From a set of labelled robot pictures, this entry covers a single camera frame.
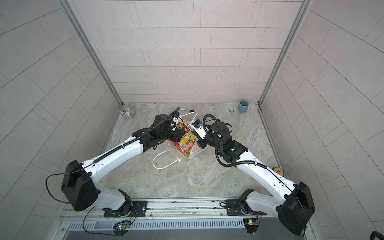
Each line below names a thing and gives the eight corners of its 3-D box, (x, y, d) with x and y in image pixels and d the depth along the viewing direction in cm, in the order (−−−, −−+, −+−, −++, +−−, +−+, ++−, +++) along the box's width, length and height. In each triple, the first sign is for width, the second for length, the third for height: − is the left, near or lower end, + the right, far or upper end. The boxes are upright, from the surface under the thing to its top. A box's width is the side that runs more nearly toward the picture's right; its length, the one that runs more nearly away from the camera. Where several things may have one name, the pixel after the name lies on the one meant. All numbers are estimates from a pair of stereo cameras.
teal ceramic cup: (238, 112, 113) (240, 106, 107) (237, 106, 117) (238, 100, 112) (247, 112, 113) (249, 106, 108) (245, 106, 117) (247, 100, 112)
